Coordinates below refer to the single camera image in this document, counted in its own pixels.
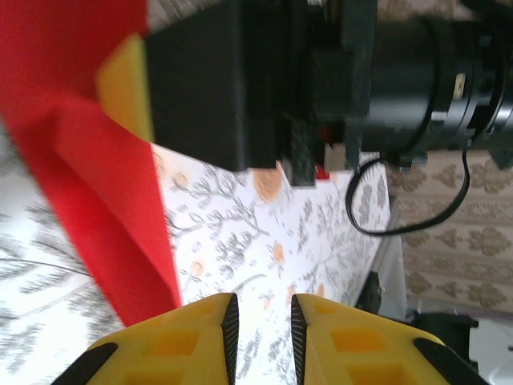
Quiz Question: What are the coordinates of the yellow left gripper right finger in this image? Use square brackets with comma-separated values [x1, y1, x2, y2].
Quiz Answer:
[289, 294, 489, 385]

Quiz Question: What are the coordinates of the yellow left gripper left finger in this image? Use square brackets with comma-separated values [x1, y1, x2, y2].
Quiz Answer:
[50, 292, 240, 385]

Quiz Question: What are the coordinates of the floral table cover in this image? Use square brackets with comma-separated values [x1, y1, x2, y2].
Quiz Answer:
[0, 0, 402, 385]

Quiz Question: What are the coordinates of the aluminium side rail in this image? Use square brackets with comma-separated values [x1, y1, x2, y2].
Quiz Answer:
[376, 172, 406, 322]

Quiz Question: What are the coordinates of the thin black right gripper cable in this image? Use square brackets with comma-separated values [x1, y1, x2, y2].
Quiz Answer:
[345, 150, 472, 238]

